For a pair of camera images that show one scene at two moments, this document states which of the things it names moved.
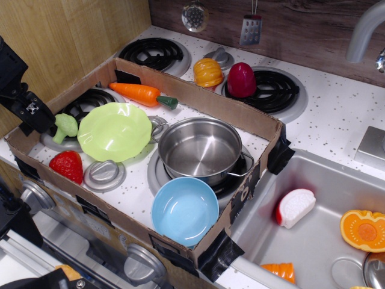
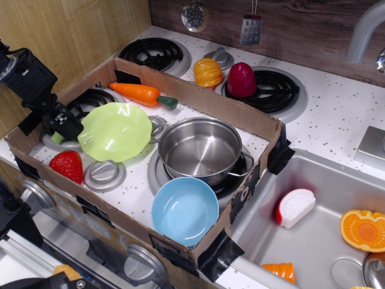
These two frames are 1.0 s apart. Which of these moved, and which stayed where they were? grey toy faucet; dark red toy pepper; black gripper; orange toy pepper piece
Moved: black gripper
Stayed: dark red toy pepper; orange toy pepper piece; grey toy faucet
